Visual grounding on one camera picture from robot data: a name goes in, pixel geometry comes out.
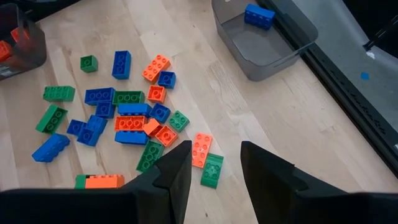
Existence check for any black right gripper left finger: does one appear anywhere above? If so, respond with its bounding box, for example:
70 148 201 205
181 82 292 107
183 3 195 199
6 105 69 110
0 139 193 224

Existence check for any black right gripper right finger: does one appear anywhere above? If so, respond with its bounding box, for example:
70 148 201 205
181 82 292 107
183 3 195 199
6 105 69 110
240 140 398 224

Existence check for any green long toy brick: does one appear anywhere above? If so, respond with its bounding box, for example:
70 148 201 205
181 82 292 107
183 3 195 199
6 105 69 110
136 139 165 173
200 152 224 190
35 103 68 135
42 85 76 103
111 90 146 106

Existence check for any blue long toy brick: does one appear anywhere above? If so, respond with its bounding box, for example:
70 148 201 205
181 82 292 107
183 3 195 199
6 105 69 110
114 130 150 146
111 50 132 80
84 86 116 106
244 3 276 31
31 133 71 164
117 103 153 118

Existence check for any orange square toy brick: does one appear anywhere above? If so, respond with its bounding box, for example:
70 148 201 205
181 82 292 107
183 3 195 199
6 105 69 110
154 125 179 147
147 85 167 105
142 118 163 138

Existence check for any orange long toy brick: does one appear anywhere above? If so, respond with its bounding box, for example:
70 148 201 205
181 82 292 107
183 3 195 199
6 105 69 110
0 40 13 62
10 27 30 44
114 115 148 133
191 132 213 169
141 54 172 84
84 174 126 190

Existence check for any green square toy brick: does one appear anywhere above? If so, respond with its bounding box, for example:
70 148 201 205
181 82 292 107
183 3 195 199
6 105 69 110
168 110 190 133
74 174 88 190
80 55 99 74

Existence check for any blue square toy brick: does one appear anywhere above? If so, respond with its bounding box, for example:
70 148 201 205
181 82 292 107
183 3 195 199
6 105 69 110
149 103 172 124
76 126 102 147
95 101 116 119
66 119 87 137
157 70 177 90
85 114 109 133

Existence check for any grey translucent plastic bin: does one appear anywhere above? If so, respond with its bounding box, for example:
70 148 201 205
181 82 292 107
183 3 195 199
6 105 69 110
0 2 47 81
211 0 318 82

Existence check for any black partition panel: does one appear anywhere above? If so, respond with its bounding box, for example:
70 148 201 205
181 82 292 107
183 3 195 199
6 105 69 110
341 0 398 60

